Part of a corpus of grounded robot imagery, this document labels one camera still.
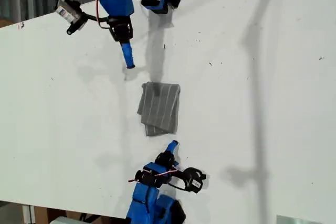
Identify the grey striped square towel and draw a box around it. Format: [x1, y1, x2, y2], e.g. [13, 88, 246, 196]
[136, 81, 182, 137]

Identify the white plastic container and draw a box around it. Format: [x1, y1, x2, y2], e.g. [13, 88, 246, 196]
[49, 216, 82, 224]

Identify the brown cardboard box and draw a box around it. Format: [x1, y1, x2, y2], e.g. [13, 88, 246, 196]
[34, 206, 79, 224]

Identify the white table leg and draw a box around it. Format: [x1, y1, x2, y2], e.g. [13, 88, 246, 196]
[22, 204, 36, 224]

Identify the black camera cable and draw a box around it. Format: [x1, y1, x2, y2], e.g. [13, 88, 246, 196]
[166, 182, 190, 192]

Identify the silver black camera box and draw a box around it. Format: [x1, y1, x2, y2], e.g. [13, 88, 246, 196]
[54, 0, 88, 36]

